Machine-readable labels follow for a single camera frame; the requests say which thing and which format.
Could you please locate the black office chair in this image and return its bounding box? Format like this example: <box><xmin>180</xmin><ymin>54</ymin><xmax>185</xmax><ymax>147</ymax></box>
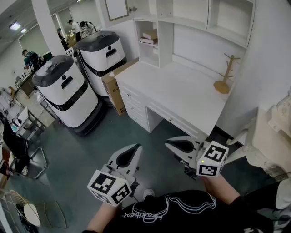
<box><xmin>2</xmin><ymin>117</ymin><xmax>49</xmax><ymax>179</ymax></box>

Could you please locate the white cabinet door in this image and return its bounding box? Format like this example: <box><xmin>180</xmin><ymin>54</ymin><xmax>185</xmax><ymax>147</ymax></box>
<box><xmin>100</xmin><ymin>0</ymin><xmax>133</xmax><ymax>23</ymax></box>

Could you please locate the ceiling light panel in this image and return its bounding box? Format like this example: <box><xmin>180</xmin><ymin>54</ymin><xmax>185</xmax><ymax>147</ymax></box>
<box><xmin>9</xmin><ymin>21</ymin><xmax>22</xmax><ymax>32</ymax></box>

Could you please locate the person's left forearm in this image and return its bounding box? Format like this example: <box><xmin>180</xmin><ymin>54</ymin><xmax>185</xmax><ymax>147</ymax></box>
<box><xmin>87</xmin><ymin>201</ymin><xmax>125</xmax><ymax>233</ymax></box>

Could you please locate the person's white shoe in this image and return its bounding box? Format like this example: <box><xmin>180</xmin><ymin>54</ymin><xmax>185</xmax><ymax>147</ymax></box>
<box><xmin>143</xmin><ymin>188</ymin><xmax>156</xmax><ymax>202</ymax></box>

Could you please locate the white wire rack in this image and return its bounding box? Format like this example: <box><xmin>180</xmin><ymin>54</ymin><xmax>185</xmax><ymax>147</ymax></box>
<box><xmin>0</xmin><ymin>190</ymin><xmax>41</xmax><ymax>233</ymax></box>

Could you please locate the white wooden shelving unit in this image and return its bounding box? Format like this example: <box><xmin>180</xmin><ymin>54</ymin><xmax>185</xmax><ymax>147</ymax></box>
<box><xmin>133</xmin><ymin>0</ymin><xmax>256</xmax><ymax>69</ymax></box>

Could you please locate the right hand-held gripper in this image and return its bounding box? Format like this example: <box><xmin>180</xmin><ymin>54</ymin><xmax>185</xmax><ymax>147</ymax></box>
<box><xmin>165</xmin><ymin>136</ymin><xmax>229</xmax><ymax>181</ymax></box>

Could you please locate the person's right forearm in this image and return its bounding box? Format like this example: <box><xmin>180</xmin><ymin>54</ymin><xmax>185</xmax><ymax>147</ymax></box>
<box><xmin>201</xmin><ymin>175</ymin><xmax>241</xmax><ymax>205</ymax></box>

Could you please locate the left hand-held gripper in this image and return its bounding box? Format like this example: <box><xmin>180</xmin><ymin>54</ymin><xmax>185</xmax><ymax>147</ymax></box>
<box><xmin>87</xmin><ymin>143</ymin><xmax>143</xmax><ymax>207</ymax></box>

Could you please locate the white robot with black top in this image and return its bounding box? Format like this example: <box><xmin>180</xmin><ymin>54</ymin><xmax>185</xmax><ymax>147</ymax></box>
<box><xmin>73</xmin><ymin>30</ymin><xmax>127</xmax><ymax>107</ymax></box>
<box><xmin>31</xmin><ymin>54</ymin><xmax>107</xmax><ymax>137</ymax></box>

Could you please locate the dark red book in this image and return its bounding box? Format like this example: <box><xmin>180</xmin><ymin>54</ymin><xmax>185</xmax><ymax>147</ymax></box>
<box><xmin>140</xmin><ymin>37</ymin><xmax>159</xmax><ymax>45</ymax></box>

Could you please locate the white desk with drawers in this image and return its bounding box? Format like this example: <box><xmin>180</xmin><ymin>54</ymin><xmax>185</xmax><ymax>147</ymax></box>
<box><xmin>115</xmin><ymin>60</ymin><xmax>235</xmax><ymax>140</ymax></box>

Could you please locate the wooden mug tree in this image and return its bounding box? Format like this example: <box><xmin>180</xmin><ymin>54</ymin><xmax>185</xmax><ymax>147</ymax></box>
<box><xmin>213</xmin><ymin>53</ymin><xmax>241</xmax><ymax>94</ymax></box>

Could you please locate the white metal-legged table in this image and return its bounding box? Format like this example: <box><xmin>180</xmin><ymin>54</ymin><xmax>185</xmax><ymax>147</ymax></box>
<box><xmin>13</xmin><ymin>106</ymin><xmax>47</xmax><ymax>141</ymax></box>

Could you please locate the white ornate vanity table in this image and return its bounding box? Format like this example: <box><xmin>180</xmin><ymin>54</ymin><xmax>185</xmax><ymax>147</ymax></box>
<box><xmin>226</xmin><ymin>86</ymin><xmax>291</xmax><ymax>182</ymax></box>

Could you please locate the brown cardboard box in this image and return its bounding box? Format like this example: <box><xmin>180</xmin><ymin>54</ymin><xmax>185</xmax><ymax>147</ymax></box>
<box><xmin>101</xmin><ymin>58</ymin><xmax>140</xmax><ymax>116</ymax></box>

